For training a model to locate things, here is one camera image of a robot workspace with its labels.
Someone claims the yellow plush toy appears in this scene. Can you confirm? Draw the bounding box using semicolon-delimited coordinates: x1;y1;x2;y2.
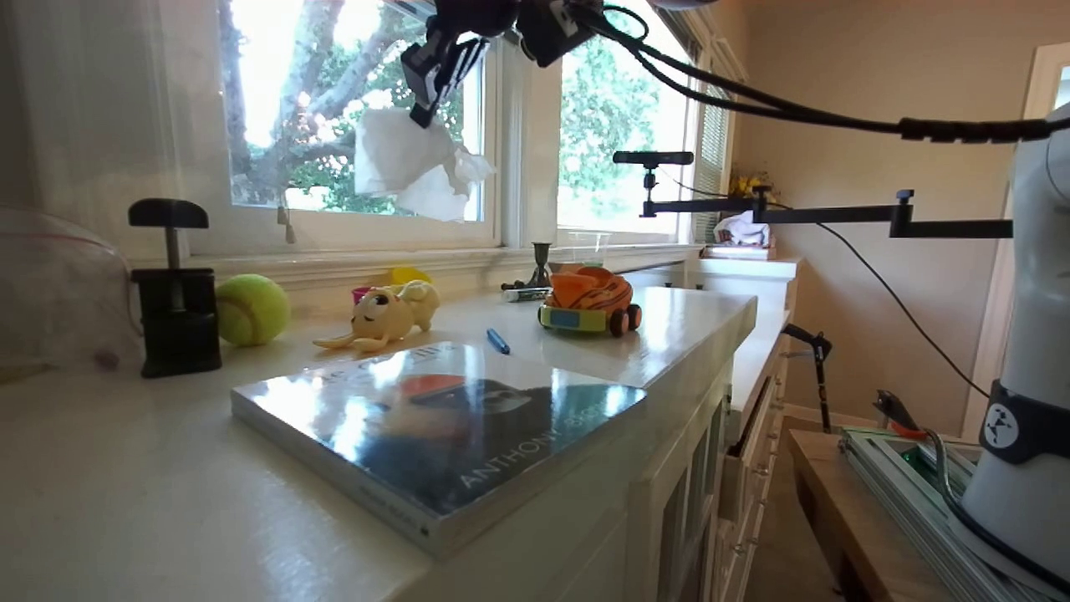
317;281;437;355

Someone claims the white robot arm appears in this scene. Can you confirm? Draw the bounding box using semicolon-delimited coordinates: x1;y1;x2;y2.
402;0;1070;600

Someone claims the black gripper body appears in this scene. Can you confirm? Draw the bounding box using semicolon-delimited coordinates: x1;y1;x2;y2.
402;0;516;99

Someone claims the blue pen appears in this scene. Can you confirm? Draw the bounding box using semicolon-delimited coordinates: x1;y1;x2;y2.
486;328;513;355

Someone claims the yellow tennis ball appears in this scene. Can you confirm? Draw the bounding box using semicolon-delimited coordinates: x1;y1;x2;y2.
214;274;291;348

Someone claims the black stereo camera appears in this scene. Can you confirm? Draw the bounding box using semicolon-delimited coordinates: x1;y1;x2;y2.
612;150;692;167

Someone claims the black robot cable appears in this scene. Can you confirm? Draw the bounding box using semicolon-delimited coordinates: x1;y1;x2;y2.
596;4;1070;146

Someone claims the glossy book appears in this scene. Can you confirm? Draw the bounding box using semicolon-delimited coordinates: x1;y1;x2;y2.
232;340;647;554

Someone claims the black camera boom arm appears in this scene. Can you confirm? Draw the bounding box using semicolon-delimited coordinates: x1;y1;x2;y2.
642;186;1015;237

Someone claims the black clamp mount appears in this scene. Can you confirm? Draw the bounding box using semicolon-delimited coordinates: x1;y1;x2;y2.
126;196;222;377

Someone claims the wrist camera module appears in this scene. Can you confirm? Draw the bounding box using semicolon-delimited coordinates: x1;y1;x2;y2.
519;0;603;67

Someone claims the white cabinet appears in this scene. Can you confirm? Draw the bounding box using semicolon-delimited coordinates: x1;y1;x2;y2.
409;260;796;602

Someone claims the white paper napkin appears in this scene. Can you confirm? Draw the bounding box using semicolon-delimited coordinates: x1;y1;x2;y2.
355;109;494;219

